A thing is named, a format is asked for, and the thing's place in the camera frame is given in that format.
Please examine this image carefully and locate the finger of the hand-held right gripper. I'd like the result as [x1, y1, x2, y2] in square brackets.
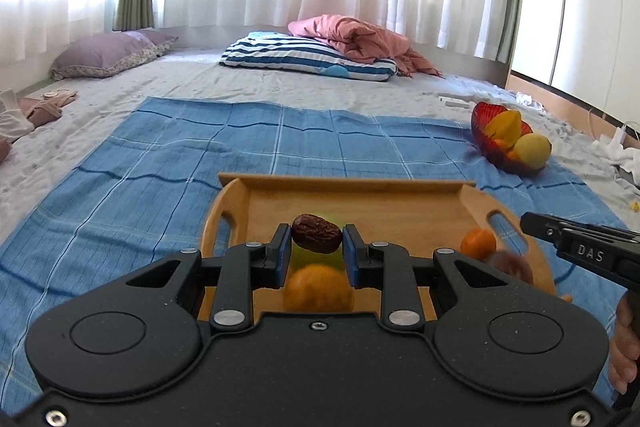
[519, 211, 569, 251]

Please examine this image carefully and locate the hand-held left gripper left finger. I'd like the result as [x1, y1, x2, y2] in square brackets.
[117, 222, 293, 329]

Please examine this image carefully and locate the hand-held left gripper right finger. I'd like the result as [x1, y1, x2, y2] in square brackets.
[342, 222, 522, 328]

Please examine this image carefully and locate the pale green apple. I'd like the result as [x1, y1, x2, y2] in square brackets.
[289, 211, 347, 275]

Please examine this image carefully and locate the red date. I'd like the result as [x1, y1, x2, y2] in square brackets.
[291, 213, 344, 254]

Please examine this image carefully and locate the mottled orange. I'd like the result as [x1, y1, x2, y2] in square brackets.
[282, 263, 354, 314]

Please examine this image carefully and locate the wooden tray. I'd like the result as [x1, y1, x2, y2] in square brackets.
[197, 173, 574, 324]

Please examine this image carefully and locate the large tangerine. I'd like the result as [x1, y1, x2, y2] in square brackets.
[459, 228, 498, 261]

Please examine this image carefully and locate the person's right hand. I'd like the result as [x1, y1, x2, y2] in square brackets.
[608, 291, 640, 396]

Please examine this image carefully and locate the yellow pear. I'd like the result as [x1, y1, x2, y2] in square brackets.
[513, 132, 553, 170]

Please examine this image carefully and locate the white clothes pile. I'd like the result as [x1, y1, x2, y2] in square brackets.
[589, 134, 640, 188]

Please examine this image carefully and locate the red glass bowl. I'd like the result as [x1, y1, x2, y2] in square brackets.
[470, 101, 549, 176]

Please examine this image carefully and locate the yellow starfruit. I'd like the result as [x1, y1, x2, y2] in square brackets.
[482, 109, 534, 146]

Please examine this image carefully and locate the white crumpled cloth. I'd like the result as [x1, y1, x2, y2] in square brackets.
[512, 90, 548, 112]

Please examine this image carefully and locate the wooden bed board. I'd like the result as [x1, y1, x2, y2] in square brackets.
[505, 73, 640, 138]

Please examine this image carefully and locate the blue checked blanket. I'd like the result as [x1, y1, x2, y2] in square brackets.
[0, 95, 632, 390]

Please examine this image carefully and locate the light grey bed sheet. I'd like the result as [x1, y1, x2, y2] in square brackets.
[0, 46, 640, 260]

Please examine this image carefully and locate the blue white striped pillow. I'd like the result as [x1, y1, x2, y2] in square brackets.
[218, 31, 399, 83]

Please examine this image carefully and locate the pink quilt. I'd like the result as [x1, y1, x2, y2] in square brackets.
[287, 14, 446, 80]

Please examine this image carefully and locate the purple pillow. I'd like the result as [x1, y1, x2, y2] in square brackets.
[49, 30, 180, 82]

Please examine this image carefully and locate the pink brown cloth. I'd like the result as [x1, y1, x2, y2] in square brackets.
[17, 89, 79, 128]

